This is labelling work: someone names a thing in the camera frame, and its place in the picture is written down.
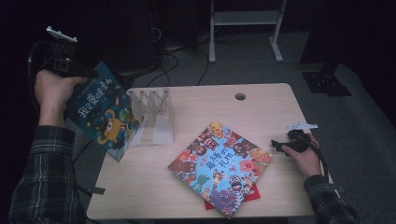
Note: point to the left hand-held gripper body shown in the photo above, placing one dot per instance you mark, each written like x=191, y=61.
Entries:
x=59, y=60

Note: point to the person's right hand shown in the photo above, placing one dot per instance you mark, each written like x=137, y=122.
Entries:
x=308, y=161

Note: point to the clear acrylic book rack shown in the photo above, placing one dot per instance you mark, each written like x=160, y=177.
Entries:
x=162, y=118

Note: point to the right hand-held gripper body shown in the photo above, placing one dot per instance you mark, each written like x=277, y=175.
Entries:
x=299, y=140

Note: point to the red picture book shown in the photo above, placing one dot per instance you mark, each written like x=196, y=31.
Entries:
x=253, y=196

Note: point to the colourful animals picture book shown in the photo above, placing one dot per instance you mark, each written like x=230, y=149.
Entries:
x=218, y=168

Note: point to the blue monster picture book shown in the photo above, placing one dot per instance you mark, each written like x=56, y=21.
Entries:
x=99, y=112

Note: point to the person's left hand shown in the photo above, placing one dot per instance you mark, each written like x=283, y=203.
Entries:
x=53, y=90

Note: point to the white metal table frame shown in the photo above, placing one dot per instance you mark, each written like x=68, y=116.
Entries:
x=246, y=17

